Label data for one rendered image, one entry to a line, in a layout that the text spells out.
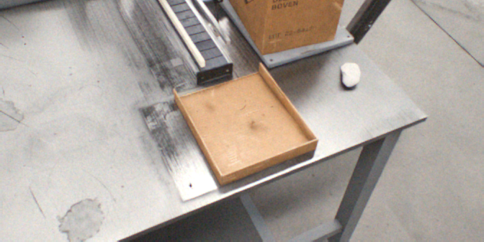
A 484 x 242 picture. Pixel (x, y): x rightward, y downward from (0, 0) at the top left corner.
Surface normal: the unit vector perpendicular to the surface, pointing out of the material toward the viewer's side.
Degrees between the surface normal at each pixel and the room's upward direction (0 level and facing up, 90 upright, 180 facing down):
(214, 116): 0
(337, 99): 0
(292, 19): 90
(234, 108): 0
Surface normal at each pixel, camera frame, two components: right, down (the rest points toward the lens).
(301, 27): 0.36, 0.70
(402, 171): 0.05, -0.67
